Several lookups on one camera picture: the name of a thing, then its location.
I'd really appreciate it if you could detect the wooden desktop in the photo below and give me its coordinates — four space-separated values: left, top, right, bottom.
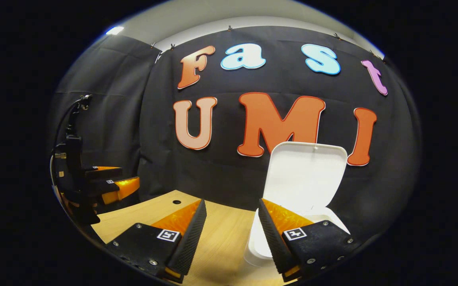
91 190 293 286

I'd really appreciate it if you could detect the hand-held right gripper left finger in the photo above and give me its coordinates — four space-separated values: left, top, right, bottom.
106 199 208 283

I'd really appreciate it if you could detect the black backdrop cloth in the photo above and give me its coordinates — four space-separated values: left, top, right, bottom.
48 26 422 247

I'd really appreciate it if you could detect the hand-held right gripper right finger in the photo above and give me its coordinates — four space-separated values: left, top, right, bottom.
258 198 355 282

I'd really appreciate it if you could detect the white desktop garbage bin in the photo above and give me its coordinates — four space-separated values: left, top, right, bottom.
244 141 351 267

